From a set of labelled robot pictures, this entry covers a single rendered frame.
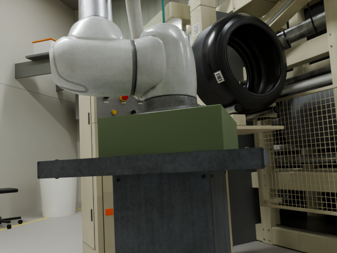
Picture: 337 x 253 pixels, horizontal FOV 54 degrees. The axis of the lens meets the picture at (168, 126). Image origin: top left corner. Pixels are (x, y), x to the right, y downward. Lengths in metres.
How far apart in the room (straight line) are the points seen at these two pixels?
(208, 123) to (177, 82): 0.18
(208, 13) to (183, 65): 1.48
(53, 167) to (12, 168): 4.35
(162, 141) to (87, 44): 0.31
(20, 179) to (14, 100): 1.13
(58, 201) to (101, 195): 2.64
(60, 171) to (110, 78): 0.26
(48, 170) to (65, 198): 3.93
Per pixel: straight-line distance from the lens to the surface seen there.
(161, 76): 0.88
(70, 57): 0.88
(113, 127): 0.82
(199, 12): 2.34
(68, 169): 0.77
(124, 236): 0.86
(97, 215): 2.12
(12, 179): 5.13
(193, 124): 0.75
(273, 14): 2.38
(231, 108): 1.82
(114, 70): 0.87
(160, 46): 0.90
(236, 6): 2.46
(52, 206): 4.75
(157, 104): 0.87
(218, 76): 1.79
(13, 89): 5.28
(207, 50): 1.84
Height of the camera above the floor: 0.63
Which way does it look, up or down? 6 degrees up
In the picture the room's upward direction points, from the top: 3 degrees counter-clockwise
